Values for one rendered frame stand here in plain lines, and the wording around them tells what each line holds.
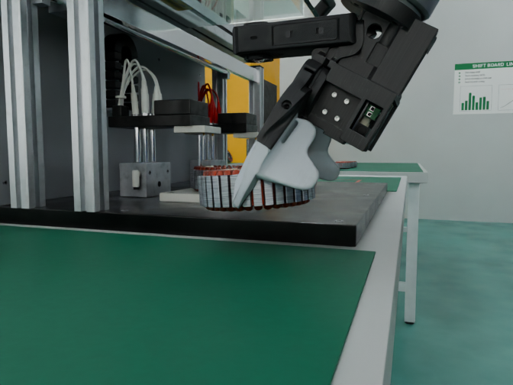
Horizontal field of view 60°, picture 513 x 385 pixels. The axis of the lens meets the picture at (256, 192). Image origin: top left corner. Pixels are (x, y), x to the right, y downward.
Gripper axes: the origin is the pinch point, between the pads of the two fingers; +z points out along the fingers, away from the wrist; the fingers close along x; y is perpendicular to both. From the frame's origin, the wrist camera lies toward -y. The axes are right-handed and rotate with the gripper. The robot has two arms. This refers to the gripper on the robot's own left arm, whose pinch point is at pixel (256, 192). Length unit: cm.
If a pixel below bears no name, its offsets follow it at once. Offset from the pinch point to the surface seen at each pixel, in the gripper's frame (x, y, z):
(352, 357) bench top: -20.9, 13.1, -1.4
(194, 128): 19.7, -18.3, 1.9
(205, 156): 44, -25, 11
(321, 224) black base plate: 3.0, 6.7, 0.0
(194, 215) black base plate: 3.5, -5.9, 7.0
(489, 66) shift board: 556, 32, -136
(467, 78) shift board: 556, 18, -113
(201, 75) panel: 65, -45, -2
